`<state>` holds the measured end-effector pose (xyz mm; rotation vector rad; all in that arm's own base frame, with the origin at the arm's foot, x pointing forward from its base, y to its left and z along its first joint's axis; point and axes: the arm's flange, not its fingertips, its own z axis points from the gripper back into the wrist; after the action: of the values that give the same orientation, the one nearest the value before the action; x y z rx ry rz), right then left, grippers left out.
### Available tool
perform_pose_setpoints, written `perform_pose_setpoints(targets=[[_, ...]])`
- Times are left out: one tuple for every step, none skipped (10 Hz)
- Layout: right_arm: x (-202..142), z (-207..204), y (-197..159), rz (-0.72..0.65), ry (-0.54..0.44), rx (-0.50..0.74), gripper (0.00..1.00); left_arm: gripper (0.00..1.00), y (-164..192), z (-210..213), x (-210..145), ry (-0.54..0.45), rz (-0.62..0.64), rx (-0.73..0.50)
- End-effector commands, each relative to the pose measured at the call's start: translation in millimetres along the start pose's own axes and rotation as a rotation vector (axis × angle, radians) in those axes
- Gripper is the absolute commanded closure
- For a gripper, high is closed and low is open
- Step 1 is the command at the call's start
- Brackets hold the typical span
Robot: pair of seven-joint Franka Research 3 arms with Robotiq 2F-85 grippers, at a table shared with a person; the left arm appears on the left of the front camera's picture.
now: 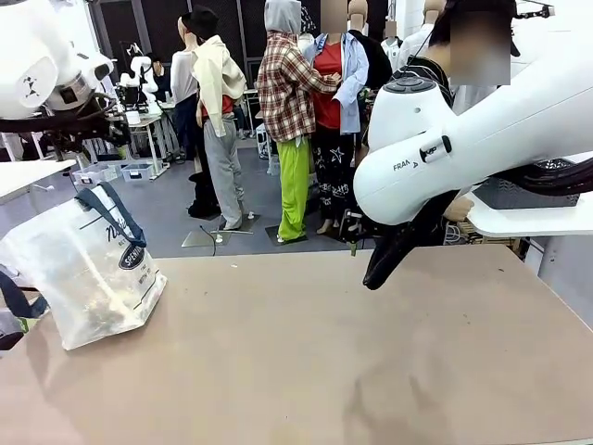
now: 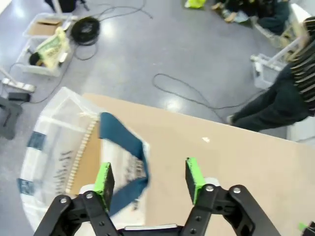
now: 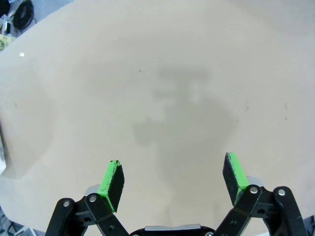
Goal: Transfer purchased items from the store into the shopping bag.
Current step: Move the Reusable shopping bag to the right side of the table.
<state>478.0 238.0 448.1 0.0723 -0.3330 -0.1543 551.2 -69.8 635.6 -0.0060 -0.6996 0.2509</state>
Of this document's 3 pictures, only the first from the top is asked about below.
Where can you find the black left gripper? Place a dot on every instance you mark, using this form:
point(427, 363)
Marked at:
point(92, 130)

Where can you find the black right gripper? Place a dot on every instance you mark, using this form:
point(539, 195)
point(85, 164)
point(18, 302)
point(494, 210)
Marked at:
point(354, 225)

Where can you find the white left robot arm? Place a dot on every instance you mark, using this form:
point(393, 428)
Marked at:
point(28, 46)

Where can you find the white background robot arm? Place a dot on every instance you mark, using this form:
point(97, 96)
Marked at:
point(138, 69)

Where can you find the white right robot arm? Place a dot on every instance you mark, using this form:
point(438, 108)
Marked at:
point(463, 148)

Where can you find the person's right hand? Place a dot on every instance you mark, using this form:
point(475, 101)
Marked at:
point(458, 209)

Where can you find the clear plastic storage bin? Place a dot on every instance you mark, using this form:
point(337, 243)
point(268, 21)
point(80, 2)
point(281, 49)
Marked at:
point(95, 174)
point(138, 171)

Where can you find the white office desk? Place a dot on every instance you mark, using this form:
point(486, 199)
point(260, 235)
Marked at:
point(148, 121)

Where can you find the white table with rounded edge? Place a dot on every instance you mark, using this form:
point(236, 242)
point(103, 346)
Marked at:
point(23, 178)

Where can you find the standing person dark top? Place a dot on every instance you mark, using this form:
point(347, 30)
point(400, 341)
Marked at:
point(162, 81)

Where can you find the mannequin white top dark pants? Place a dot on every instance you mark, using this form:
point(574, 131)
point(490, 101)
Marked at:
point(181, 76)

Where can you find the mannequin cream jacket grey pants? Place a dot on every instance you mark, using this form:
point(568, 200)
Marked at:
point(218, 83)

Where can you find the white printed box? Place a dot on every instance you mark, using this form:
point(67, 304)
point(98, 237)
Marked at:
point(263, 141)

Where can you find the mannequin red shirt blue overshirt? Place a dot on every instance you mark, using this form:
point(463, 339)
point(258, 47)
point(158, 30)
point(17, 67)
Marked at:
point(329, 92)

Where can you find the mannequin plaid shirt green pants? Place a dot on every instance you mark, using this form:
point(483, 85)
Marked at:
point(287, 92)

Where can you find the grey plastic mesh basket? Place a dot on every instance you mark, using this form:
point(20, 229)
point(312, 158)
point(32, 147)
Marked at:
point(519, 194)

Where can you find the white side table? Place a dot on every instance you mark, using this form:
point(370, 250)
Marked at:
point(533, 222)

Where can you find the mannequin black jacket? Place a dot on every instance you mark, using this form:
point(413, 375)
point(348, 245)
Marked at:
point(375, 55)

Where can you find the person in striped shirt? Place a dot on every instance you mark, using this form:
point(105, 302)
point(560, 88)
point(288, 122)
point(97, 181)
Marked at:
point(431, 69)

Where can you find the small mannequin white top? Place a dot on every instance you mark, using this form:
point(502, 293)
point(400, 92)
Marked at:
point(390, 46)

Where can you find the mannequin white shirt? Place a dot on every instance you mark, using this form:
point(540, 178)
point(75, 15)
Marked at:
point(417, 41)

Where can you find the metal mannequin base plate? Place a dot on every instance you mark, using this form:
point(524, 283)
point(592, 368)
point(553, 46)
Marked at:
point(292, 238)
point(204, 238)
point(248, 225)

